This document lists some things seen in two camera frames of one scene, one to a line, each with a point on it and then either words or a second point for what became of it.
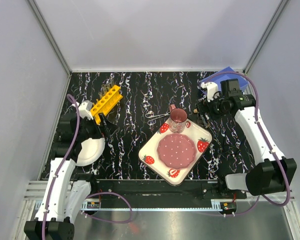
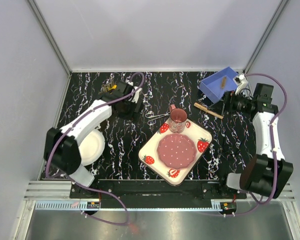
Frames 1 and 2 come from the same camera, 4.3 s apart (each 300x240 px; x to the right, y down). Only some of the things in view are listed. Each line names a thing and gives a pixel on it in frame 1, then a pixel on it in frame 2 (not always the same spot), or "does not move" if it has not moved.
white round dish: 91,150 does not move
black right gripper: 204,106 to 229,98
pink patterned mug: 178,119 does not move
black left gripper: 108,127 to 130,116
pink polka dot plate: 176,151 does not move
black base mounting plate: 151,189 does not move
